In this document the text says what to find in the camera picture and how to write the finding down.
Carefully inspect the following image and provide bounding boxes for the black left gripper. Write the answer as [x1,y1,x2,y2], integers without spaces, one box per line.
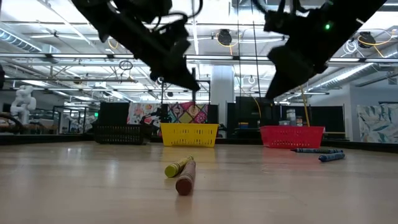
[99,15,201,93]

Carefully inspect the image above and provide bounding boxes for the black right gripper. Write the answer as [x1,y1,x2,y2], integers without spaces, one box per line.
[264,9,343,100]

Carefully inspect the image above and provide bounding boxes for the yellow plastic basket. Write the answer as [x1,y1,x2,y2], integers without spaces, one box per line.
[160,123,220,148]

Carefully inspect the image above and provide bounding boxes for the green crayon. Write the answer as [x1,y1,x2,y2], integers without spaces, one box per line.
[164,154,195,179]

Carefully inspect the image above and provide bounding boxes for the brown crayon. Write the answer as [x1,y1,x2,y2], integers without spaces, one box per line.
[175,160,197,197]

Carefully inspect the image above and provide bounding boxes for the stack of storage boxes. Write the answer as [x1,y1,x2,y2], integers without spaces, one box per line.
[285,108,304,127]

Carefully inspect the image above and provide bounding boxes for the colourful patchwork quilt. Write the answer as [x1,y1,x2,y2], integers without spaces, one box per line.
[166,102,209,124]

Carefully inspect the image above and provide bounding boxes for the white pillar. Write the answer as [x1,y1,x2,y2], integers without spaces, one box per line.
[211,65,234,125]

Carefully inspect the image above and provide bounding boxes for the black cabinet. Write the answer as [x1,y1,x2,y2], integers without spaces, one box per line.
[226,96,282,138]

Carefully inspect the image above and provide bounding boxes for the black partition panel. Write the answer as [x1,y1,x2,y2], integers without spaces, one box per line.
[281,105,345,133]
[98,101,130,126]

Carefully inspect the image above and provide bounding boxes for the red plastic basket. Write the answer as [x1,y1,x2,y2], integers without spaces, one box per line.
[260,126,326,149]

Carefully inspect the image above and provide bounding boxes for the floral print cloth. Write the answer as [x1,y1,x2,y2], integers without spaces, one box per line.
[127,102,162,125]

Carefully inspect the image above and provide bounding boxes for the black plastic basket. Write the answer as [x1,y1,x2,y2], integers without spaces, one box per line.
[92,123,146,146]

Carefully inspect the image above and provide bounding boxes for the leaf print cloth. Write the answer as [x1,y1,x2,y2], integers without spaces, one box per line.
[356,104,398,144]

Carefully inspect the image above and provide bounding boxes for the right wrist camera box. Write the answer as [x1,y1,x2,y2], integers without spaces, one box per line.
[267,45,315,78]

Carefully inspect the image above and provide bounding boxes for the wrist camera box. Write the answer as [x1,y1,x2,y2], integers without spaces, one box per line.
[267,45,315,78]
[161,20,192,55]

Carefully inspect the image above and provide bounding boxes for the black background rig frame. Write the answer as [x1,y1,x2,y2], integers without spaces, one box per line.
[160,78,211,105]

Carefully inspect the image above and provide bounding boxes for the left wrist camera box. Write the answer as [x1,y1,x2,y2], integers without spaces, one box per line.
[161,20,192,55]

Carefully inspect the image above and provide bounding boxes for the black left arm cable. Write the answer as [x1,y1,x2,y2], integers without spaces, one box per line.
[152,0,205,32]

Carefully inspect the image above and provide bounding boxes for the grey ventilation duct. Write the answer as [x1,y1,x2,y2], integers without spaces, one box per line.
[329,62,398,85]
[0,29,60,55]

